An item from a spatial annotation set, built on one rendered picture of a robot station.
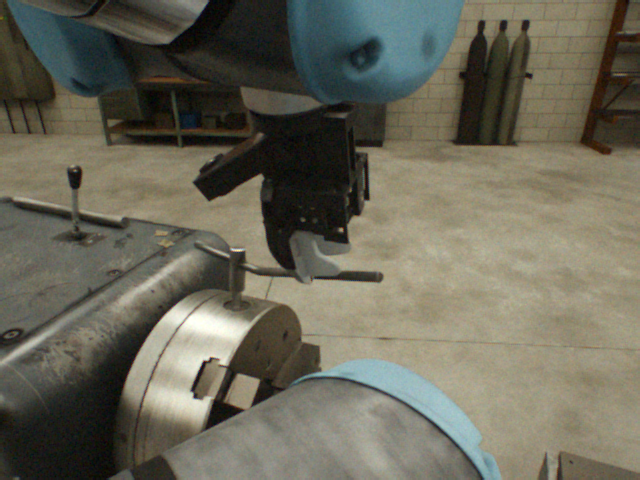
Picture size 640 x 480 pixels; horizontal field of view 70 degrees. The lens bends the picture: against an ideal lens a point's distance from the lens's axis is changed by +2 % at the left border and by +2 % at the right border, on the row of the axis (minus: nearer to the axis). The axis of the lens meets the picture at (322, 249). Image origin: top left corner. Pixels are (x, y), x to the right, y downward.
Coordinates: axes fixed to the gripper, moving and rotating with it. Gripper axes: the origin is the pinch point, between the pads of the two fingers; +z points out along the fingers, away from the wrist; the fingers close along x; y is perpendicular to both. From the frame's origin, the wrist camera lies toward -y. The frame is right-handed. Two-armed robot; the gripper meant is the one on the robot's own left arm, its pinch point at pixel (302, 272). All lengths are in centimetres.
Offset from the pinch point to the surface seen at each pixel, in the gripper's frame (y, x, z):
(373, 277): 8.4, -0.6, -2.0
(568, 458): 36, 9, 42
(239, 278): -12.0, 3.7, 7.6
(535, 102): 56, 653, 272
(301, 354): -6.6, 6.1, 26.3
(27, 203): -67, 15, 11
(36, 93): -627, 426, 192
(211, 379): -9.9, -9.2, 11.7
